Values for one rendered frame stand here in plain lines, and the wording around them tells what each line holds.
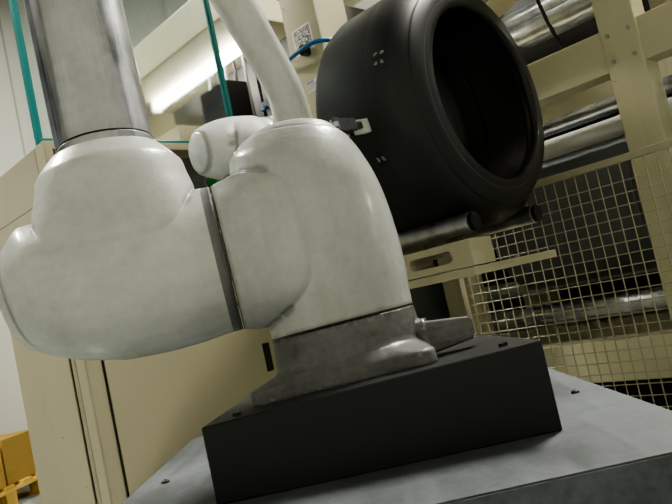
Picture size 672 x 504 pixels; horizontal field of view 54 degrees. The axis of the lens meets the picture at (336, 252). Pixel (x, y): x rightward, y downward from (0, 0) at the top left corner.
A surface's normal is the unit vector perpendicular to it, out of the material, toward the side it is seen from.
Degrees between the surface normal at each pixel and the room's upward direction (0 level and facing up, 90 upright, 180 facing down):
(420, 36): 85
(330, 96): 80
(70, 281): 90
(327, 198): 86
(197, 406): 90
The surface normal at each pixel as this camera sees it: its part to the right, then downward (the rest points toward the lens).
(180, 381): 0.69, -0.20
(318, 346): -0.37, -0.10
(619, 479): -0.02, -0.07
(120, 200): 0.18, -0.26
